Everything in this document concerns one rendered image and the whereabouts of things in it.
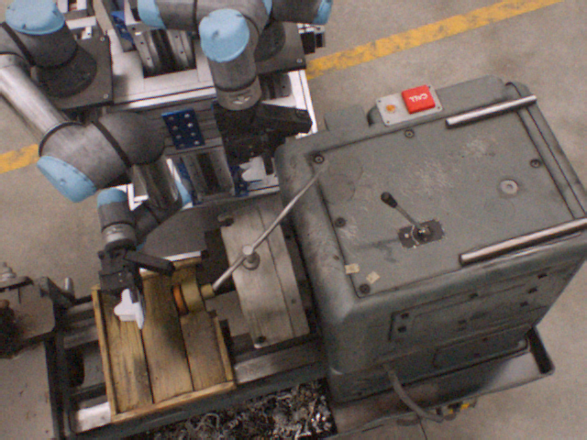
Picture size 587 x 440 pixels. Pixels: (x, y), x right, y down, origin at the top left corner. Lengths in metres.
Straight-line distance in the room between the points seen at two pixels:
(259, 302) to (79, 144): 0.48
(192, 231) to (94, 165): 1.28
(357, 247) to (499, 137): 0.40
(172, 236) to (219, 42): 1.64
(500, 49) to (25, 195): 2.21
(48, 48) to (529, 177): 1.12
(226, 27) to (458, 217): 0.63
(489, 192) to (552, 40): 2.05
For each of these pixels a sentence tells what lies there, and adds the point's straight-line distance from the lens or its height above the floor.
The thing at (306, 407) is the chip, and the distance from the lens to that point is 2.02.
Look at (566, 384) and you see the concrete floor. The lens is 2.71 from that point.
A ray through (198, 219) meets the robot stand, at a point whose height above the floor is 0.21.
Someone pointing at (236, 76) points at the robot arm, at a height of 1.66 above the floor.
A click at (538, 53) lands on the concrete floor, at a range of 3.41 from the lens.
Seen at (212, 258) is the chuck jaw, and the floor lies 1.16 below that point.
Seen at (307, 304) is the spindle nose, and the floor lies 1.09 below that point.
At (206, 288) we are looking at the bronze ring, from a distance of 1.56.
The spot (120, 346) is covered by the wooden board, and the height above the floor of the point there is 0.89.
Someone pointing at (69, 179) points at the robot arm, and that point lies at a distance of 1.41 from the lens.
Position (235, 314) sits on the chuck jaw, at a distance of 1.53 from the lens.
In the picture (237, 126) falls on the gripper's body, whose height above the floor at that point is 1.54.
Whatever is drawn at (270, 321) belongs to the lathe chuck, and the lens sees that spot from 1.46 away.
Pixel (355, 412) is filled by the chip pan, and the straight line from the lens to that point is 2.03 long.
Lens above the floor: 2.53
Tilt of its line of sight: 63 degrees down
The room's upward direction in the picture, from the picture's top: 10 degrees counter-clockwise
